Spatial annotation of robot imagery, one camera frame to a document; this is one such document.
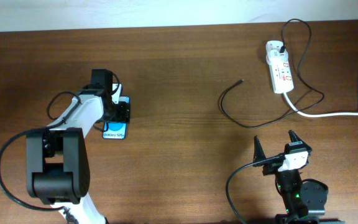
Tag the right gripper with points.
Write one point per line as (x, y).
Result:
(259, 154)

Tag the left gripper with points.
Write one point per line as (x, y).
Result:
(124, 112)

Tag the blue Galaxy smartphone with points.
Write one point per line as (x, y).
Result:
(117, 130)

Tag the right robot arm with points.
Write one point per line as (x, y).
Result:
(304, 200)

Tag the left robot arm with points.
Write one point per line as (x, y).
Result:
(58, 171)

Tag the white charger plug adapter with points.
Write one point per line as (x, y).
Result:
(275, 56)

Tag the white power strip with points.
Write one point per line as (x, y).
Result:
(280, 73)

